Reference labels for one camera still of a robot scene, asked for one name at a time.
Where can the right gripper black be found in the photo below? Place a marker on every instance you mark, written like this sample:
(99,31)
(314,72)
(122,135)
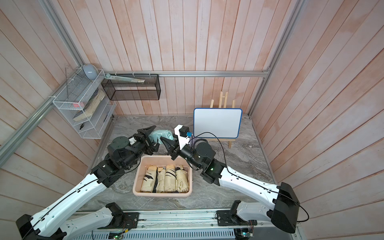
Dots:
(176,152)

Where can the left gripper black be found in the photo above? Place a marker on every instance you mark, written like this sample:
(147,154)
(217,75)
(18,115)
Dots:
(144,137)

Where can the green umbrella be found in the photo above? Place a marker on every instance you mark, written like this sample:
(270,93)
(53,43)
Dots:
(156,135)

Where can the pink plastic storage box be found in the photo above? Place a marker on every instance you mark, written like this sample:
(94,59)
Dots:
(161,161)

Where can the beige striped umbrella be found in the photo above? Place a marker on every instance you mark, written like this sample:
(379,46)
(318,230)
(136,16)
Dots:
(170,179)

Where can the beige umbrella black stripes small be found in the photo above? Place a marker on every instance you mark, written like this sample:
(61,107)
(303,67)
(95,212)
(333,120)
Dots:
(182,184)

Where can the beige umbrella black band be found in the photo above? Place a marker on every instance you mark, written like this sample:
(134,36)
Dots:
(149,179)

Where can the plain beige umbrella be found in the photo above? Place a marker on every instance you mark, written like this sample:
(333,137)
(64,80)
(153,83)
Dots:
(161,175)

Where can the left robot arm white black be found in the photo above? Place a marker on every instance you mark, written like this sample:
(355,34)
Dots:
(49,224)

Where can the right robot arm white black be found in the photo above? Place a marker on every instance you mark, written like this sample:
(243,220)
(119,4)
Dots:
(277,204)

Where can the green flat item on basket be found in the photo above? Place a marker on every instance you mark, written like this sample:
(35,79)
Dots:
(120,79)

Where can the pink item on shelf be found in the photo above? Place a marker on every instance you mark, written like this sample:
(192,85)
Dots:
(79,105)

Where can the grey round speaker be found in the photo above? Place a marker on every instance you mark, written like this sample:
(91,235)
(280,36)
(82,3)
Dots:
(90,71)

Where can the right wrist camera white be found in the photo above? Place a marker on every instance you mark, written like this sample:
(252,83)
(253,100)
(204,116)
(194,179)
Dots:
(184,135)

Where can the black mesh wall basket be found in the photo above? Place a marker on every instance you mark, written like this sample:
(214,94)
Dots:
(148,91)

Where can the whiteboard blue frame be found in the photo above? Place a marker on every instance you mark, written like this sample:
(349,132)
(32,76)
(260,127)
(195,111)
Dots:
(223,123)

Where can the book on wire shelf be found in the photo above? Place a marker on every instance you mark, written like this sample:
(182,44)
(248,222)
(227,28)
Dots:
(90,107)

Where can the white wire shelf rack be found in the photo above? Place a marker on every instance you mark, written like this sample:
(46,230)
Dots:
(85,104)

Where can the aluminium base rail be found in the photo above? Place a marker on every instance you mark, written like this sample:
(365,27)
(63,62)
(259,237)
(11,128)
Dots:
(189,225)

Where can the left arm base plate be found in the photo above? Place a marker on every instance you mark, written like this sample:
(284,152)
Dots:
(125,220)

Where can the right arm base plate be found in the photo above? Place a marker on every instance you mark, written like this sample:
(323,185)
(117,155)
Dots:
(227,218)

